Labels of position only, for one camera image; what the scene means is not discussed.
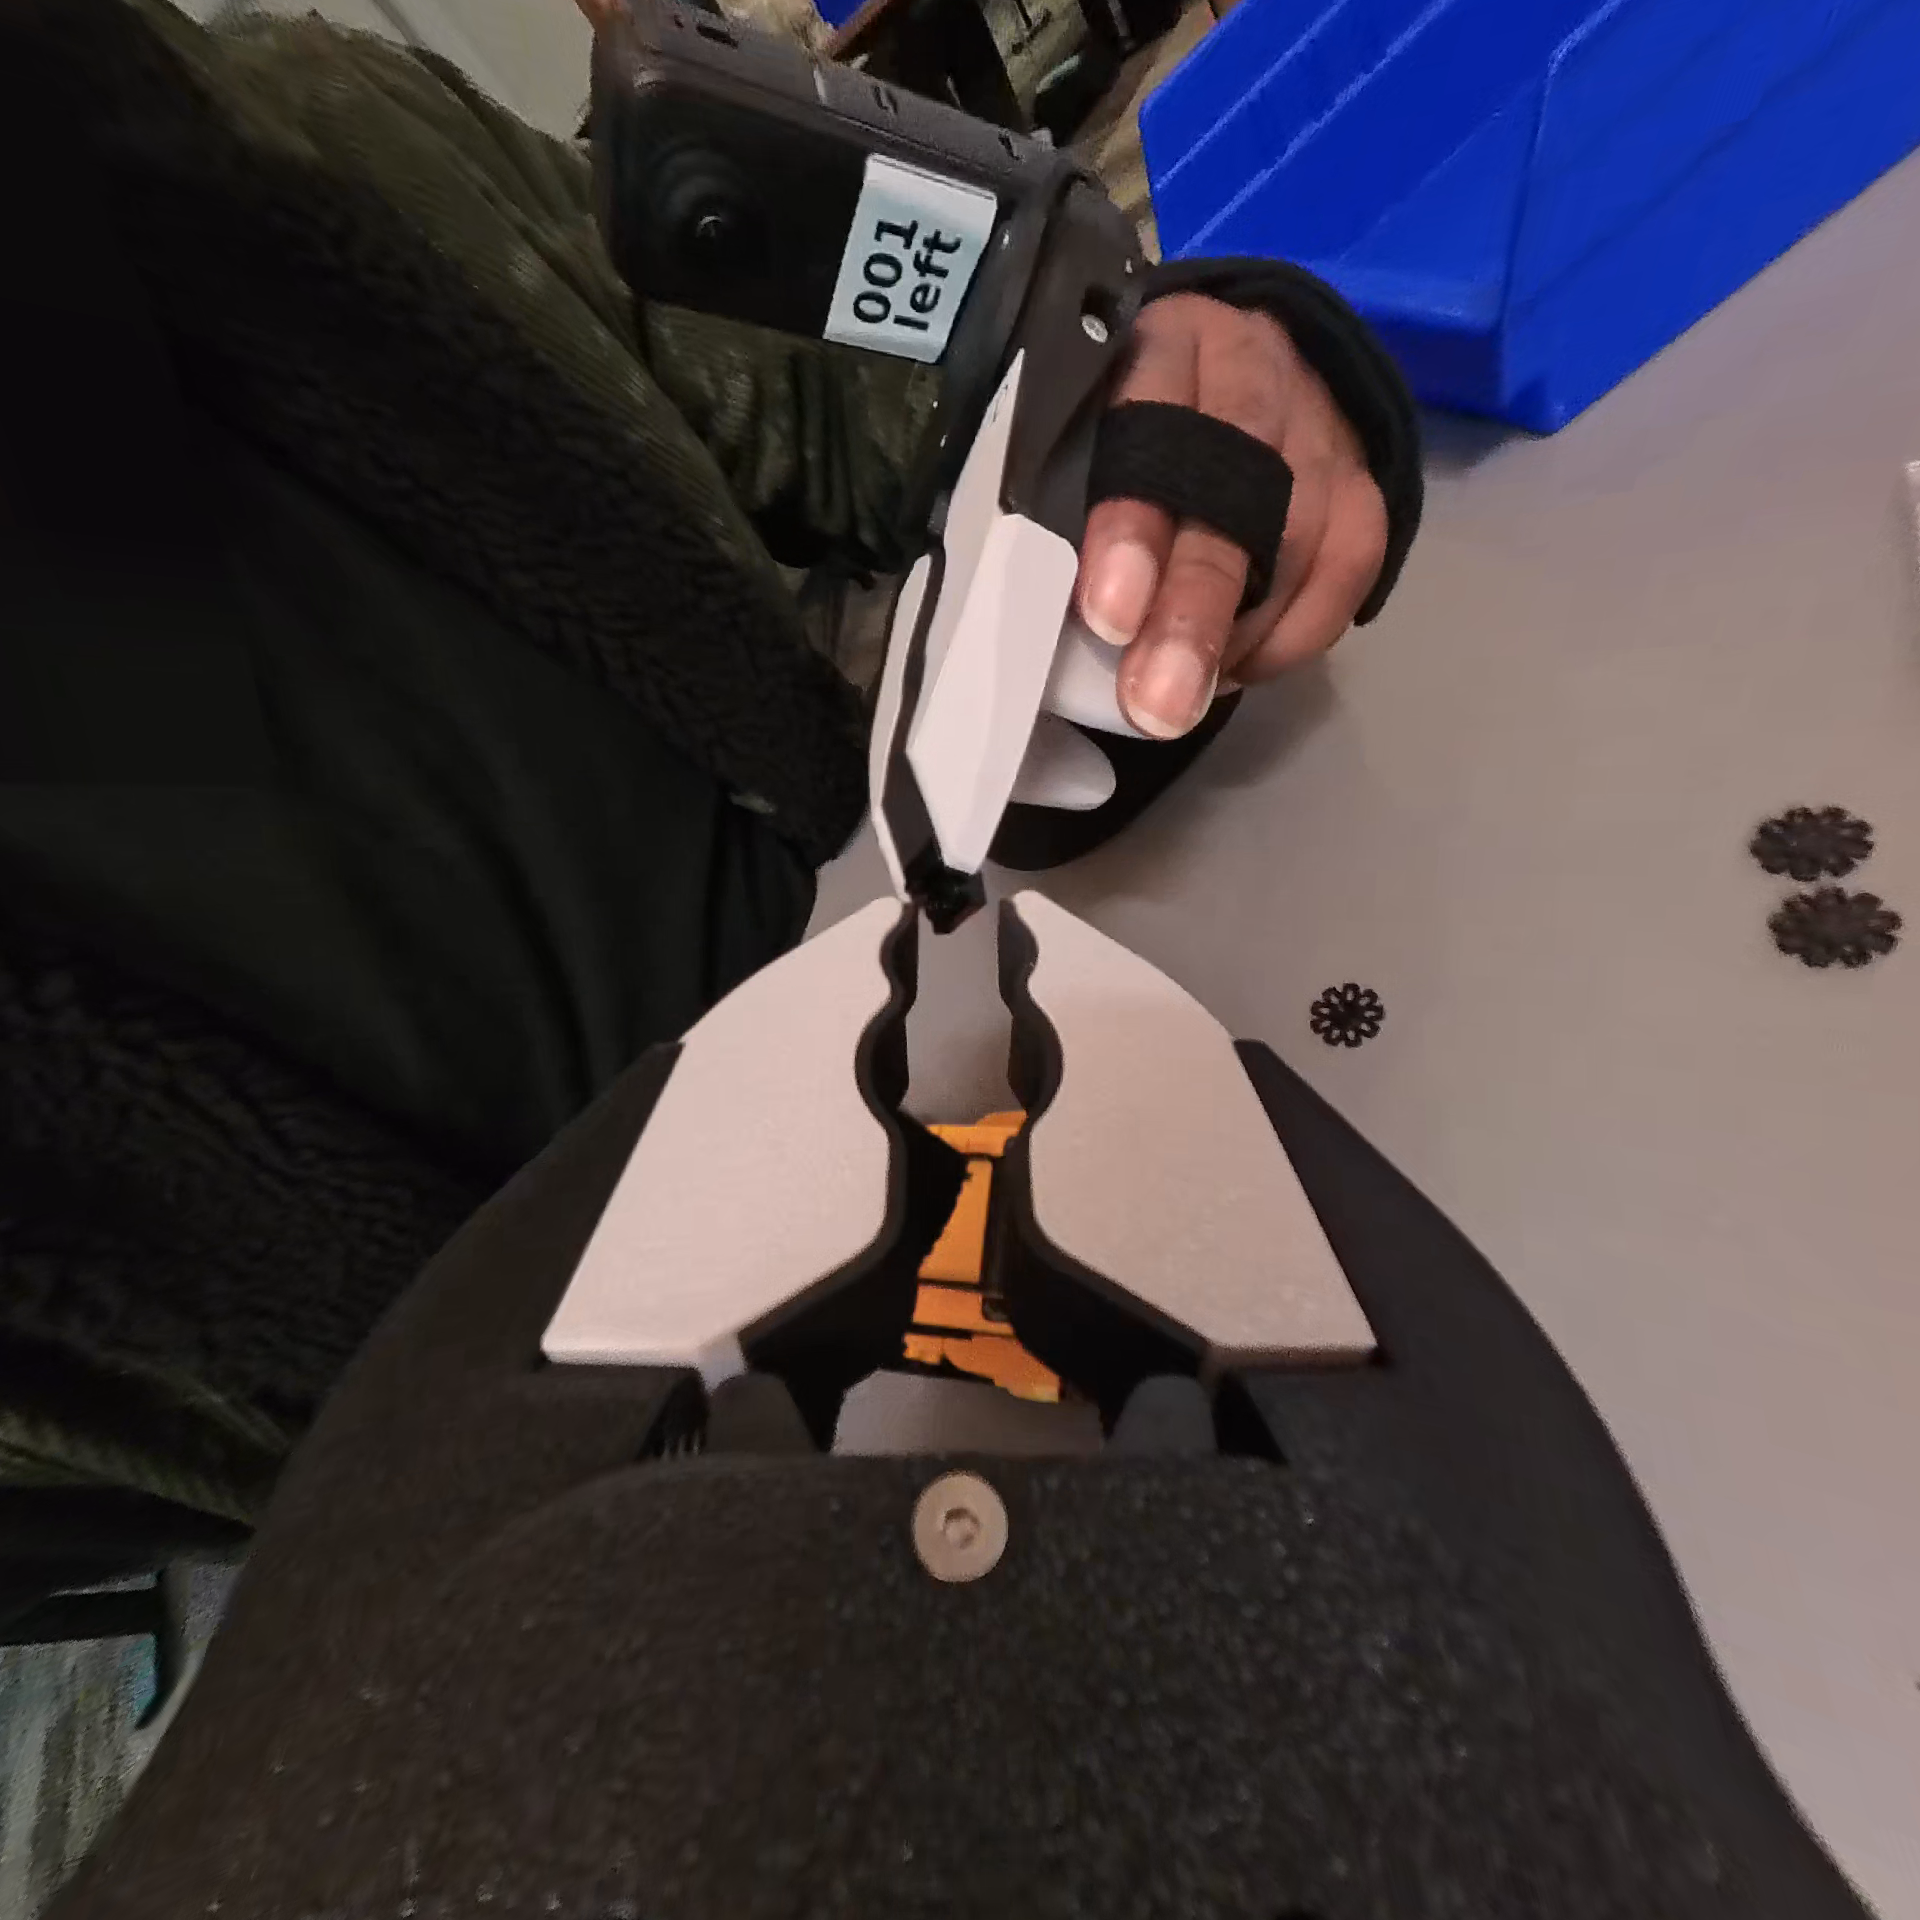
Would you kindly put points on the person's left hand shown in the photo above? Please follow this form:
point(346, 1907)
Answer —
point(1330, 511)

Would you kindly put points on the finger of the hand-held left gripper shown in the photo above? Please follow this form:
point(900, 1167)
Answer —
point(892, 721)
point(991, 675)

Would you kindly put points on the blue plastic storage bin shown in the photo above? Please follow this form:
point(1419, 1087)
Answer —
point(1501, 224)

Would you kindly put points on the person's left forearm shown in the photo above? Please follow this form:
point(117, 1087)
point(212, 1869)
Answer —
point(1395, 389)

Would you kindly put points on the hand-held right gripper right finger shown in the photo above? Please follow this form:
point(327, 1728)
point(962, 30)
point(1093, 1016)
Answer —
point(1186, 1185)

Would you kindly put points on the yellow lego car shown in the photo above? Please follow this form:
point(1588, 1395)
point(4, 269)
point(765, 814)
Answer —
point(962, 1289)

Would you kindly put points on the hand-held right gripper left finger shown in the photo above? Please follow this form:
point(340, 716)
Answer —
point(734, 1185)

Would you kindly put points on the small black lego piece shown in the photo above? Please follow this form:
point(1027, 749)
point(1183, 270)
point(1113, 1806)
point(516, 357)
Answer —
point(950, 901)

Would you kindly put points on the black lego wheel rim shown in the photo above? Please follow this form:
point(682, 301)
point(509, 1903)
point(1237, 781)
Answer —
point(1835, 927)
point(1347, 1016)
point(1813, 844)

